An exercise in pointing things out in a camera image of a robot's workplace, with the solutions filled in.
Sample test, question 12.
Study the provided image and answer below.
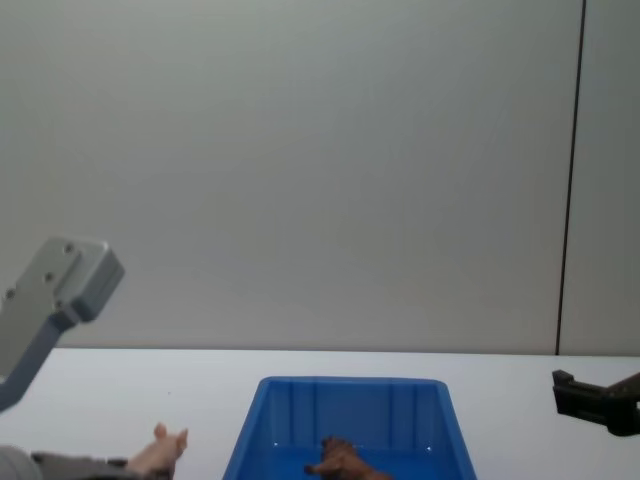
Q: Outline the pink toy pig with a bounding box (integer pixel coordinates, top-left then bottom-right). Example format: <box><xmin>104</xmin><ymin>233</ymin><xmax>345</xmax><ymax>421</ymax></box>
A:
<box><xmin>126</xmin><ymin>422</ymin><xmax>190</xmax><ymax>474</ymax></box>

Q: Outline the brown toy animal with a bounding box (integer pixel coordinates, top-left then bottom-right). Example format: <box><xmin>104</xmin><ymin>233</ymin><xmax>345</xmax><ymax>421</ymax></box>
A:
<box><xmin>304</xmin><ymin>436</ymin><xmax>397</xmax><ymax>480</ymax></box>

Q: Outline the blue plastic bin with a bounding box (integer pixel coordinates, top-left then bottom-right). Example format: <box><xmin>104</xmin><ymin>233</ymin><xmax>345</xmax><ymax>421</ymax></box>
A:
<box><xmin>221</xmin><ymin>375</ymin><xmax>479</xmax><ymax>480</ymax></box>

